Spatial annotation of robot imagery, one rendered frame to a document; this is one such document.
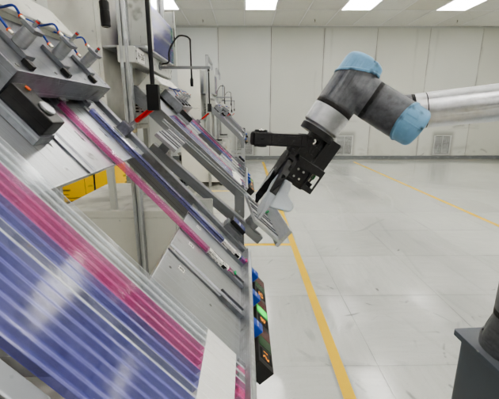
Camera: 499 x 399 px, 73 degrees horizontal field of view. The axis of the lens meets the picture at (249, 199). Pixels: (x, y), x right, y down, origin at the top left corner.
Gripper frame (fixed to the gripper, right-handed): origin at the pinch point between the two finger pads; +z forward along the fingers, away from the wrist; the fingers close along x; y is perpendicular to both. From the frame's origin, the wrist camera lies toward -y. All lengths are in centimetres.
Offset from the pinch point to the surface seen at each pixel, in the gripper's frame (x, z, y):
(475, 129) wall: 760, -286, 474
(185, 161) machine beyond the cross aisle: 451, 93, -51
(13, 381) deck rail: -48, 10, -16
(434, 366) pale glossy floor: 59, 31, 118
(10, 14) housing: -3, -7, -54
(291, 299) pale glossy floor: 116, 62, 71
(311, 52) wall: 760, -211, 42
